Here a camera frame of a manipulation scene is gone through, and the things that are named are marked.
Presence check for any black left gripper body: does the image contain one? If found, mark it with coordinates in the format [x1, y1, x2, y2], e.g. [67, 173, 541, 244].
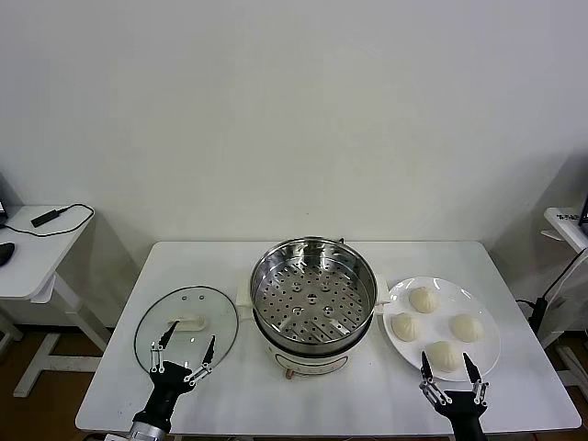
[132, 360, 198, 432]

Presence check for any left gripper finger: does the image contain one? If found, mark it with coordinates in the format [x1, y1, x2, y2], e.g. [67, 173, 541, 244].
[149, 320, 180, 374]
[183, 334, 217, 385]

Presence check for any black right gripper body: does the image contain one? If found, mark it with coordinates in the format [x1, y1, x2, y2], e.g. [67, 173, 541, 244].
[434, 401, 487, 441]

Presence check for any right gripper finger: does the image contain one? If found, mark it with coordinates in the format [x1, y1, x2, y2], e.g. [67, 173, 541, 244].
[418, 350, 454, 406]
[461, 351, 491, 408]

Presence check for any white steamed baozi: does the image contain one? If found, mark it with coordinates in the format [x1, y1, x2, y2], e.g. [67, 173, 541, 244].
[390, 311, 422, 344]
[408, 287, 441, 315]
[424, 340, 463, 374]
[447, 312, 486, 344]

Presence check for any glass lid with cream handle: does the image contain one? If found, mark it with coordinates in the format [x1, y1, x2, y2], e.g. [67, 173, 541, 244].
[133, 285, 240, 376]

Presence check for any stainless steel steamer basket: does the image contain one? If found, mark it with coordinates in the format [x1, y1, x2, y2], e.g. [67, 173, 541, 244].
[250, 236, 379, 351]

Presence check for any white round plate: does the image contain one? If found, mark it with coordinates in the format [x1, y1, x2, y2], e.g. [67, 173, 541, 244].
[381, 275, 502, 383]

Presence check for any white electric cooking pot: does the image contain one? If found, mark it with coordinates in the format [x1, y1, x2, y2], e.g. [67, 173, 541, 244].
[234, 270, 390, 382]

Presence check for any white side table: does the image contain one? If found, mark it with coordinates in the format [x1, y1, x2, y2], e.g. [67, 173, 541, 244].
[0, 204, 114, 399]
[535, 206, 588, 391]

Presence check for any black monitor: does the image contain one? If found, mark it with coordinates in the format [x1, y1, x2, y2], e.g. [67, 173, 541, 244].
[0, 172, 15, 226]

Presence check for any black power cable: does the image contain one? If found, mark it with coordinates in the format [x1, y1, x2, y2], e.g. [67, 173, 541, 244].
[514, 247, 588, 339]

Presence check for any black power adapter with cable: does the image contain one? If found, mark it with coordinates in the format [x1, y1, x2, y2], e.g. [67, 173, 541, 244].
[0, 201, 96, 239]

